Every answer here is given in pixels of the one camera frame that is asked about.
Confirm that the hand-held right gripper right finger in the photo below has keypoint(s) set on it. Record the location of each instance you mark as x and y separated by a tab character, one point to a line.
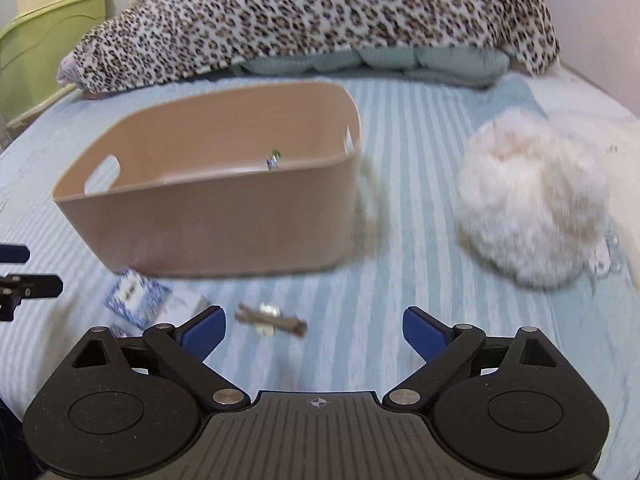
424	332

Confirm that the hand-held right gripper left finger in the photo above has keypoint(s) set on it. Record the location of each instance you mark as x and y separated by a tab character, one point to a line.
206	332

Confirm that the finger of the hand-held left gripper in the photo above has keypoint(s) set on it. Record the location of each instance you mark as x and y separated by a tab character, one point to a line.
40	285
14	254

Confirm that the beige plastic basket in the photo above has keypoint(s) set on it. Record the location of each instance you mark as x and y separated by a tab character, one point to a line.
210	225

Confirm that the small white packet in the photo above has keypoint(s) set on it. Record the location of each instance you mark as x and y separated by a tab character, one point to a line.
185	305

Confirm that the blue striped bed sheet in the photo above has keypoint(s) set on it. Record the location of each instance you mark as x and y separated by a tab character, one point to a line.
400	285

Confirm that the blue patterned packet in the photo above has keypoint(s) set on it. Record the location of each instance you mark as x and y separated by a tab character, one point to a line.
135	300

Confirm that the white fluffy plush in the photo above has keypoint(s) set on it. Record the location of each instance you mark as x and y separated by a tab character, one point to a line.
530	200

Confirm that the small item with green cap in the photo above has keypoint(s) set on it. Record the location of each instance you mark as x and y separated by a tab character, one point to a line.
273	159

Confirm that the clear plastic hair clip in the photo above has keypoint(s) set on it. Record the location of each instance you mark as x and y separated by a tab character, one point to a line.
605	257

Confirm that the green plastic storage bin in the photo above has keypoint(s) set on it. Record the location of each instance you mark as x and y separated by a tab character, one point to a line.
45	50

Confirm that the light teal quilt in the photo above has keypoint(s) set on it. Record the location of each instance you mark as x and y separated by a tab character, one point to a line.
380	64

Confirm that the white fluffy cloth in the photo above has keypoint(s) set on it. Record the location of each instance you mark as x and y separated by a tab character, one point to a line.
600	125

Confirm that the leopard print blanket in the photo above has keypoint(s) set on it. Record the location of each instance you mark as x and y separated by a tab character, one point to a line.
320	10

